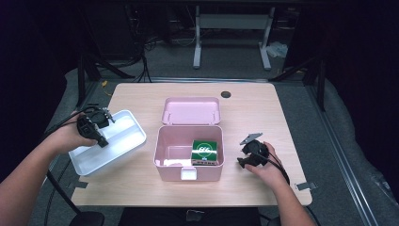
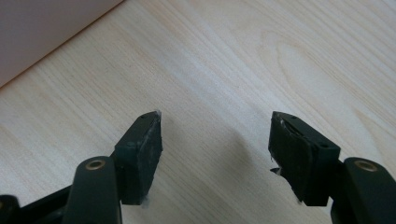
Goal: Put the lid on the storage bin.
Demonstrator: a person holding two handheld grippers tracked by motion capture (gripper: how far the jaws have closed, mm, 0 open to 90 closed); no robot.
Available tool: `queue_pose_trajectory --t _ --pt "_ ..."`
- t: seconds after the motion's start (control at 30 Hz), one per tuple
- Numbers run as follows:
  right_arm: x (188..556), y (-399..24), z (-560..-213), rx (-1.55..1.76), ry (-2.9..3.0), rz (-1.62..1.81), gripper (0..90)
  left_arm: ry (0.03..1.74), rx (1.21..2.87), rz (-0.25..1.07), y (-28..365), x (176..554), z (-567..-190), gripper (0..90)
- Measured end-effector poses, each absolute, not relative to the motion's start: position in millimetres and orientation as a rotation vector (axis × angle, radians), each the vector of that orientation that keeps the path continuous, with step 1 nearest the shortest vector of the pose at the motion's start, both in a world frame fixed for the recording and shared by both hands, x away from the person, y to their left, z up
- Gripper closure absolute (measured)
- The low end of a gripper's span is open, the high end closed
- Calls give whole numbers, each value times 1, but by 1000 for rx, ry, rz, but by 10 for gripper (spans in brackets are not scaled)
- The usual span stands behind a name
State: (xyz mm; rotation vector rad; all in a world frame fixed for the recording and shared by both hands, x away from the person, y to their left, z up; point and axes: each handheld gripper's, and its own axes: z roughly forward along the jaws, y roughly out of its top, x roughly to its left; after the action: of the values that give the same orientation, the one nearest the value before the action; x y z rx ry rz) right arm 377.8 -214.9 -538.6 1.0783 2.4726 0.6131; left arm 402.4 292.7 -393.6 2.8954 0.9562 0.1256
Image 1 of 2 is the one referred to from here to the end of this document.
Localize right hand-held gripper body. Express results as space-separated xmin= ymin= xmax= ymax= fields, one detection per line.
xmin=239 ymin=132 xmax=271 ymax=168

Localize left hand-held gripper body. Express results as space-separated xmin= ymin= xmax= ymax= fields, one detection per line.
xmin=76 ymin=105 xmax=110 ymax=149

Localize white divided tray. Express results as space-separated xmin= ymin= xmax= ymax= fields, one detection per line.
xmin=68 ymin=109 xmax=148 ymax=177

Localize green carton box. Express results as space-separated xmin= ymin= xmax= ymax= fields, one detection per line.
xmin=190 ymin=139 xmax=218 ymax=167

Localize pink storage box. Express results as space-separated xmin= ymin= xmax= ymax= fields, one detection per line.
xmin=152 ymin=96 xmax=226 ymax=183

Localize person's left hand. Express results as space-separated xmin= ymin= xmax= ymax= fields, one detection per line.
xmin=50 ymin=113 xmax=99 ymax=155

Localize person's right hand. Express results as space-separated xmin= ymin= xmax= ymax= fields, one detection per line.
xmin=244 ymin=141 xmax=290 ymax=191

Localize black metal stand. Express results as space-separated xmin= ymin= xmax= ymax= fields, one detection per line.
xmin=75 ymin=54 xmax=136 ymax=108
xmin=268 ymin=56 xmax=327 ymax=111

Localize grey tape strip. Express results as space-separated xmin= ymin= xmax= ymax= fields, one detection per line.
xmin=295 ymin=181 xmax=318 ymax=192

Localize dark round object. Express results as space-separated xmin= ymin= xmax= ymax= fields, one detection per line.
xmin=68 ymin=210 xmax=106 ymax=226

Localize person's dark clothing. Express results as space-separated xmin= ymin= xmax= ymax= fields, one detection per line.
xmin=118 ymin=206 xmax=263 ymax=226

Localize clear plastic bag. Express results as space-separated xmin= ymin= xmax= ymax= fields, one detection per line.
xmin=265 ymin=40 xmax=289 ymax=58

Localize yellow cable plug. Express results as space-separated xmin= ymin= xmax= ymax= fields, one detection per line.
xmin=100 ymin=80 xmax=113 ymax=97

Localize right hand-held gripper cable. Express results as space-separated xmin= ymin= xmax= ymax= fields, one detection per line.
xmin=249 ymin=152 xmax=322 ymax=226

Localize aluminium floor rail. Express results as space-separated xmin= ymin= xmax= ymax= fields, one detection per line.
xmin=305 ymin=84 xmax=381 ymax=226
xmin=31 ymin=82 xmax=99 ymax=226

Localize black floor cable bundle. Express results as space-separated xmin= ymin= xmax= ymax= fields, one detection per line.
xmin=93 ymin=36 xmax=164 ymax=84

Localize white metal desk frame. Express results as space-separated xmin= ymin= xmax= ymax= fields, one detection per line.
xmin=192 ymin=5 xmax=276 ymax=71

